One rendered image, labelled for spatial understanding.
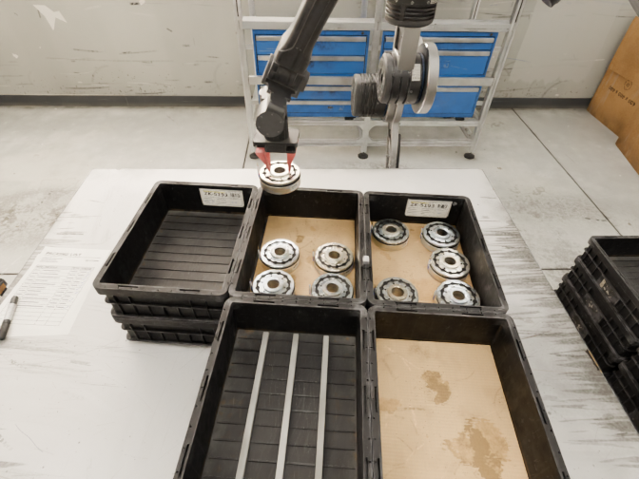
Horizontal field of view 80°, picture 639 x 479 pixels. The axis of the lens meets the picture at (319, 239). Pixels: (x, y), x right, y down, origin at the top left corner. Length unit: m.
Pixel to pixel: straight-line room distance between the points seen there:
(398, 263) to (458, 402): 0.38
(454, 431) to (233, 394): 0.43
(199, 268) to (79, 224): 0.60
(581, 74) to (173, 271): 3.96
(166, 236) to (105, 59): 2.94
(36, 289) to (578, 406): 1.46
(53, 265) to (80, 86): 2.92
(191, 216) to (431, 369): 0.79
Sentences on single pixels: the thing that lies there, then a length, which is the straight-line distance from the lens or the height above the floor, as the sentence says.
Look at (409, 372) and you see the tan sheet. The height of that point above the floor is 0.83.
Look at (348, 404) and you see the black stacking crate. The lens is 0.83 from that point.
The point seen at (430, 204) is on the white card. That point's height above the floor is 0.90.
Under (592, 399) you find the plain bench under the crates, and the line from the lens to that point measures 1.17.
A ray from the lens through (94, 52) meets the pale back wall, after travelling 4.00.
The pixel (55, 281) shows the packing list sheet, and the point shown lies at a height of 0.70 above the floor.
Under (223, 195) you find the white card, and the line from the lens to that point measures 1.16.
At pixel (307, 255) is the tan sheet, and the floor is 0.83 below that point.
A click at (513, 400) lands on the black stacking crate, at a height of 0.85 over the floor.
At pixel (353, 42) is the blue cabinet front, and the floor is 0.82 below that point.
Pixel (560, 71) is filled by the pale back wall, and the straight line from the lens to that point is 4.28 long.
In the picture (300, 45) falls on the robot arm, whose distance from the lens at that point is 0.77.
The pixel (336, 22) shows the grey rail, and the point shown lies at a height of 0.93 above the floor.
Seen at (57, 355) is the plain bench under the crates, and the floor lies 0.70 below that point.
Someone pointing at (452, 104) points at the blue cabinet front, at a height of 0.42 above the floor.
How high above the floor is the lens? 1.59
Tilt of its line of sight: 44 degrees down
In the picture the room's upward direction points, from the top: 1 degrees clockwise
